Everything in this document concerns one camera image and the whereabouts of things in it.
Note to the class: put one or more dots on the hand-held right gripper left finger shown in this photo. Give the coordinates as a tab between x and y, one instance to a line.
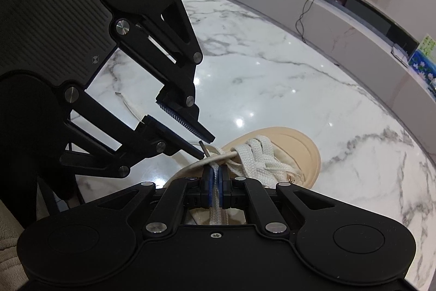
207	192

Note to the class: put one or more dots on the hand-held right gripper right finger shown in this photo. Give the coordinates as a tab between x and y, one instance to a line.
227	192

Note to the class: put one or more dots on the grey notebook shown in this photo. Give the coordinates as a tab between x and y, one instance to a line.
400	53

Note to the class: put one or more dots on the white marble TV cabinet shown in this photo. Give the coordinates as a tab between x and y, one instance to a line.
340	38

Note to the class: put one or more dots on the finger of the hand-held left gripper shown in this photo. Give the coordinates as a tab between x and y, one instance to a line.
160	137
184	110

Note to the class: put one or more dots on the lotus pond painting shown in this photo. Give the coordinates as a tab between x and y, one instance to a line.
424	64

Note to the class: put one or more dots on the white shoelace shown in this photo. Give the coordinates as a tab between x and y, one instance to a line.
259	158

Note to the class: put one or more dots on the beige cloth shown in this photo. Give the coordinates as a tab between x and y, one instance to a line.
10	243

